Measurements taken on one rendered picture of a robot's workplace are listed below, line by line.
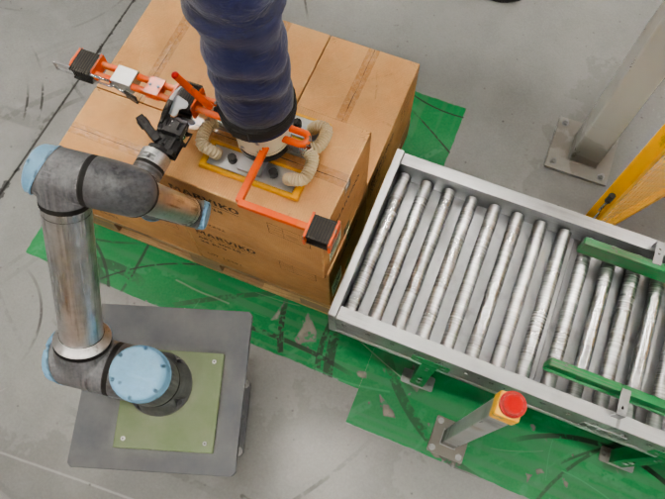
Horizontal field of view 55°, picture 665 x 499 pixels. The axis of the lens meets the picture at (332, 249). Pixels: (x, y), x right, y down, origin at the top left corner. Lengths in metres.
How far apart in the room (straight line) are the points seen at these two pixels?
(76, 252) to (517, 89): 2.47
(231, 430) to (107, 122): 1.37
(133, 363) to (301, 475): 1.15
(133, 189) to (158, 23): 1.62
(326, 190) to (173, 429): 0.85
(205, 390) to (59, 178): 0.85
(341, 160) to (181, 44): 1.11
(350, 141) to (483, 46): 1.64
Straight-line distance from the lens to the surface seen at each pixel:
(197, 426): 2.00
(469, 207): 2.44
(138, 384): 1.77
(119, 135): 2.70
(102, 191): 1.43
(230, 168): 2.02
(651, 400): 2.32
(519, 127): 3.33
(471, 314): 2.36
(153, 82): 2.10
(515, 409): 1.75
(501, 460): 2.80
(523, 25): 3.72
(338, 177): 2.00
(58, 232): 1.54
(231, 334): 2.05
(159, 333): 2.10
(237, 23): 1.44
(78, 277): 1.63
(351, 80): 2.69
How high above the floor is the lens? 2.72
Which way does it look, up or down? 69 degrees down
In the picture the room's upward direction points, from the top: 2 degrees counter-clockwise
